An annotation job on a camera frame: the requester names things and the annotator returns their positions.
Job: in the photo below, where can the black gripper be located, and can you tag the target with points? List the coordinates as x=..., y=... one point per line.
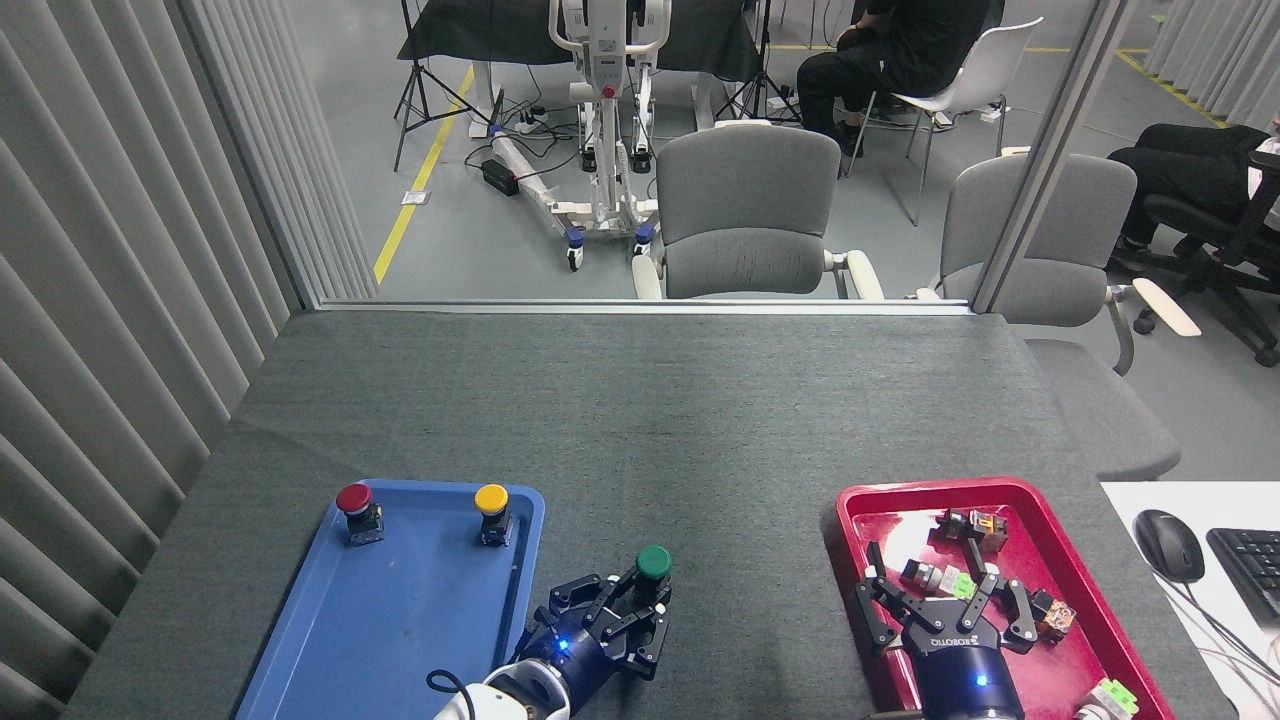
x=570, y=655
x=960, y=670

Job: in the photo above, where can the green push button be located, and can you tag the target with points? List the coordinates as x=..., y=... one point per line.
x=653, y=563

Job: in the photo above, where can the yellow push button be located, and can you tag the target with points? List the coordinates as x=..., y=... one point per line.
x=491, y=497

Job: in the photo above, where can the red push button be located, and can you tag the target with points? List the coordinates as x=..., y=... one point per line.
x=354, y=497

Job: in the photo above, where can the red plastic tray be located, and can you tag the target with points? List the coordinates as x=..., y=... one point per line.
x=1060, y=680

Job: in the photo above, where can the dark grey table cloth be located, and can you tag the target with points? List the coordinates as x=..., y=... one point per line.
x=680, y=450

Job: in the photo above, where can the blue plastic tray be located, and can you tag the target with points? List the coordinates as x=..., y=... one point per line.
x=400, y=620

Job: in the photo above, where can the black computer mouse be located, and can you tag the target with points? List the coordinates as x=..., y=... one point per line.
x=1168, y=545

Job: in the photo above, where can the white desk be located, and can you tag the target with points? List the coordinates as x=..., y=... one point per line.
x=1245, y=660

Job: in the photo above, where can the black keyboard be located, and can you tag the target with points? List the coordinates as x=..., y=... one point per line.
x=1250, y=572

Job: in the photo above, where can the grey office chair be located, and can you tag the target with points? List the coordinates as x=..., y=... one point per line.
x=745, y=220
x=1060, y=260

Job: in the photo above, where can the black office chair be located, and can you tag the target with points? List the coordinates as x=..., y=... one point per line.
x=1225, y=250

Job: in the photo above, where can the black power adapter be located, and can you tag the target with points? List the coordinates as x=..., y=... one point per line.
x=498, y=176

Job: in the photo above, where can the metal floor plate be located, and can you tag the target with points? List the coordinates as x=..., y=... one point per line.
x=416, y=197

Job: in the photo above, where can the white stand on wheels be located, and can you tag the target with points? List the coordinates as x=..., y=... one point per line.
x=605, y=120

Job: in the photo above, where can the white power strip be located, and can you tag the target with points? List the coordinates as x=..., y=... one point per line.
x=532, y=121

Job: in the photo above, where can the person on black chair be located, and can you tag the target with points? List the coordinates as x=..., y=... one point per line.
x=1190, y=165

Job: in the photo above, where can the white plastic chair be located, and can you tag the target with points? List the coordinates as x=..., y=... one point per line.
x=985, y=75

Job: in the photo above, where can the black tripod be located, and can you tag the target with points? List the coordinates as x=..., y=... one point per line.
x=420, y=90
x=762, y=85

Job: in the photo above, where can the person in black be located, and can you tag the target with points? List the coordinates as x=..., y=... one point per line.
x=910, y=50

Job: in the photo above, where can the table with black cloth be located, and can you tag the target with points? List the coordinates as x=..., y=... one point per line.
x=520, y=30

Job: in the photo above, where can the silver switch with green block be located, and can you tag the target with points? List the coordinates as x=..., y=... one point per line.
x=940, y=578

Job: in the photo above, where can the black switch with red-orange block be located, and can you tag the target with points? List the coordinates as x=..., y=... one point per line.
x=1053, y=615

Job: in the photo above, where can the white switch with green clips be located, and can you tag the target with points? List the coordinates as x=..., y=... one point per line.
x=1110, y=698

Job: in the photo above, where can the silver frame rail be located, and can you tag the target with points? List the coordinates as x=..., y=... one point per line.
x=640, y=306

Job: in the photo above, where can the silver frame post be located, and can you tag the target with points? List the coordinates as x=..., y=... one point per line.
x=1050, y=150

